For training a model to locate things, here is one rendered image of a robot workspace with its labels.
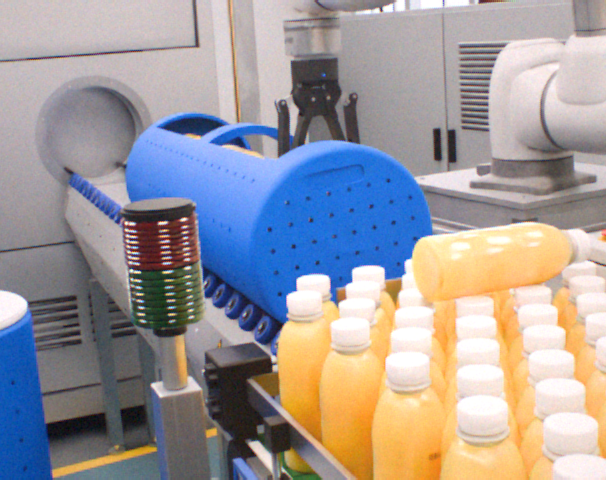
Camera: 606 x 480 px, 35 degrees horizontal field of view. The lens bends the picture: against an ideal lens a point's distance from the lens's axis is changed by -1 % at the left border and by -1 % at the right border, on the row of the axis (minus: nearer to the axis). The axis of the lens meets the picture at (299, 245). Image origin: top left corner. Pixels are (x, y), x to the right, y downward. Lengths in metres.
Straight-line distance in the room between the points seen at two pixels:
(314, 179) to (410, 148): 2.49
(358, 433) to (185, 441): 0.20
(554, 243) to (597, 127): 0.62
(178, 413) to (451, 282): 0.33
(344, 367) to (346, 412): 0.04
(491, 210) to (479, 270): 0.78
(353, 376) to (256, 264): 0.41
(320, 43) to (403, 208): 0.29
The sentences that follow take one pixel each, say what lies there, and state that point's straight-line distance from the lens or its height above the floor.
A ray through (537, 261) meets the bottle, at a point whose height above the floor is 1.13.
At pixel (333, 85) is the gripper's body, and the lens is 1.56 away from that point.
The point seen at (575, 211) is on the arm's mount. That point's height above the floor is 1.04.
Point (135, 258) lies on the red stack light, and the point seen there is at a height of 1.22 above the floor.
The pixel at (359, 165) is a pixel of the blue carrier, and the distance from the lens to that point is 1.37.
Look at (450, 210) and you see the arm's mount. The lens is 1.91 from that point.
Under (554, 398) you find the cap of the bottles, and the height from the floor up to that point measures 1.10.
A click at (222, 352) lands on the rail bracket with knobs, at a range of 1.24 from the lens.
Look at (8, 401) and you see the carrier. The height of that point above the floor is 0.93.
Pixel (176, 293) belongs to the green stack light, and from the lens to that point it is 0.80.
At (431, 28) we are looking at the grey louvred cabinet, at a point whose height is 1.37.
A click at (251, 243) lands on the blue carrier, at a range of 1.33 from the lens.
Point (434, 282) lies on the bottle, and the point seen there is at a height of 1.12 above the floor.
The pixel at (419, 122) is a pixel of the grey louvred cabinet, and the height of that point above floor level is 1.02.
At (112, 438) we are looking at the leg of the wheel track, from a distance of 3.47.
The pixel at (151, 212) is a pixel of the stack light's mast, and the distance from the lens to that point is 0.79.
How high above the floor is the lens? 1.39
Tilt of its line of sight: 12 degrees down
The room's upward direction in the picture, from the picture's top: 4 degrees counter-clockwise
